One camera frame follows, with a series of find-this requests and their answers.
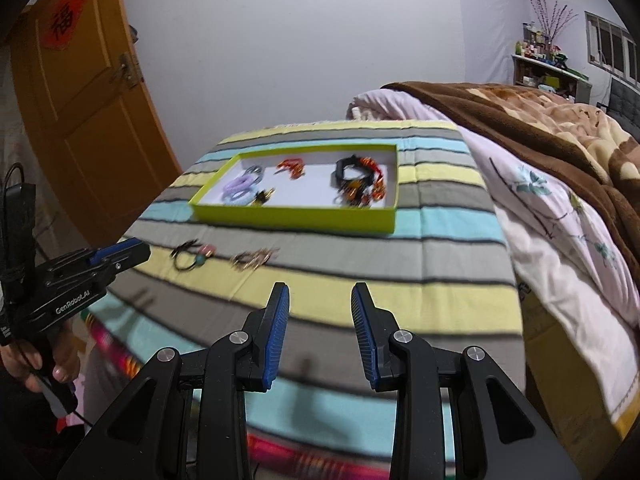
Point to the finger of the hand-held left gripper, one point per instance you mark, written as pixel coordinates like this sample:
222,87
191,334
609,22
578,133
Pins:
117,250
137,256

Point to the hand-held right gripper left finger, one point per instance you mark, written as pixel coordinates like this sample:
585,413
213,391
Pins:
279,335

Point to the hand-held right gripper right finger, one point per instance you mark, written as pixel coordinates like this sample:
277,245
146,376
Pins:
362,335

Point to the lime green shallow box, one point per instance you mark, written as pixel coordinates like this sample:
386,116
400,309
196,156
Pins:
300,217

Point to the pale blue elastic hair band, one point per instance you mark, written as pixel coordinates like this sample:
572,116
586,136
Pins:
254,170

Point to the black silicone wristband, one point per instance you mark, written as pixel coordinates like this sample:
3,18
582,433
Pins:
345,170

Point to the person's left hand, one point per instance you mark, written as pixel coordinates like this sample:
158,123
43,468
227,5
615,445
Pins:
62,365

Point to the pink plaid cloth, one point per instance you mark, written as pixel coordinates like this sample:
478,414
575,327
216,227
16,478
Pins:
115,350

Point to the striped blanket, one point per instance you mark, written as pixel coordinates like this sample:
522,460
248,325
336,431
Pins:
400,270

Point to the orange wooden door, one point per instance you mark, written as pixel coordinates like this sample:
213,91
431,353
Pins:
90,135

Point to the metal door latch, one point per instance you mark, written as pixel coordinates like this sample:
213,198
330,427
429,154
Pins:
129,70

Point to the pink floral quilt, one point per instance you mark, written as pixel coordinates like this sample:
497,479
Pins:
540,210

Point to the red paper door decoration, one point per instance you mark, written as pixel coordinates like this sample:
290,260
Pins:
65,22

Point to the brown plush blanket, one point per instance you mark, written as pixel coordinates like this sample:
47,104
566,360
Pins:
500,110

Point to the wooden shelf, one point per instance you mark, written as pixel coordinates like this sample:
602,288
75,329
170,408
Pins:
550,77

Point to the clutter of bottles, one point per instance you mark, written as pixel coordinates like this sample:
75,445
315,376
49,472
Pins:
542,45

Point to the black padded chair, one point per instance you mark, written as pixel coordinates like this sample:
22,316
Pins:
625,107

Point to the pink flower branches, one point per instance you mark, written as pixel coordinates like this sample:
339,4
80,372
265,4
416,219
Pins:
550,17

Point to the window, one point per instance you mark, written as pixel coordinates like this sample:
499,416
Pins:
612,47

